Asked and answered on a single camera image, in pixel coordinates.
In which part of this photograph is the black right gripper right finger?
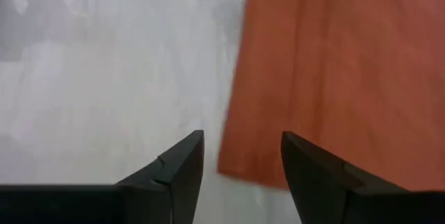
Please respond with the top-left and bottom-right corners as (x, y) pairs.
(280, 130), (411, 224)

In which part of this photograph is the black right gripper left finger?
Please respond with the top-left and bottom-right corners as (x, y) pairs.
(115, 129), (205, 224)

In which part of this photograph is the orange towel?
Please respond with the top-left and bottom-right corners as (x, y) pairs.
(217, 0), (445, 192)

